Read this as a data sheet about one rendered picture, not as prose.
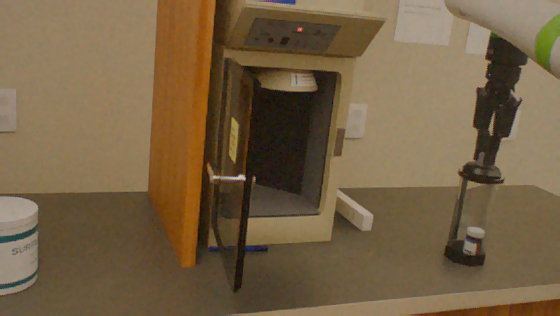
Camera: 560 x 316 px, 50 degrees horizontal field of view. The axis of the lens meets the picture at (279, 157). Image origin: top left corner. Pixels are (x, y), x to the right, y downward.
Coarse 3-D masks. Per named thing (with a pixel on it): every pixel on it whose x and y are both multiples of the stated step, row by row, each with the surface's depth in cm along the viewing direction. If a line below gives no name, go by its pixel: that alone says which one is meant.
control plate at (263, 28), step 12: (264, 24) 120; (276, 24) 121; (288, 24) 122; (300, 24) 122; (312, 24) 123; (252, 36) 123; (264, 36) 124; (276, 36) 125; (288, 36) 125; (300, 36) 126; (312, 36) 127; (324, 36) 127; (288, 48) 129; (300, 48) 130; (312, 48) 130; (324, 48) 131
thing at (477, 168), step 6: (480, 156) 143; (468, 162) 145; (474, 162) 146; (480, 162) 143; (468, 168) 142; (474, 168) 141; (480, 168) 141; (486, 168) 141; (492, 168) 142; (498, 168) 143; (474, 174) 141; (480, 174) 140; (486, 174) 140; (492, 174) 140; (498, 174) 141
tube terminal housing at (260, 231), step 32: (224, 0) 127; (320, 0) 132; (352, 0) 135; (224, 32) 127; (256, 64) 131; (288, 64) 134; (320, 64) 136; (352, 64) 139; (256, 224) 142; (288, 224) 145; (320, 224) 149
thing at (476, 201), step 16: (480, 176) 140; (464, 192) 143; (480, 192) 141; (496, 192) 142; (464, 208) 144; (480, 208) 142; (464, 224) 144; (480, 224) 143; (448, 240) 149; (464, 240) 145; (480, 240) 144
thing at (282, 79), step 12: (252, 72) 142; (264, 72) 138; (276, 72) 137; (288, 72) 137; (300, 72) 138; (312, 72) 142; (264, 84) 138; (276, 84) 137; (288, 84) 137; (300, 84) 138; (312, 84) 141
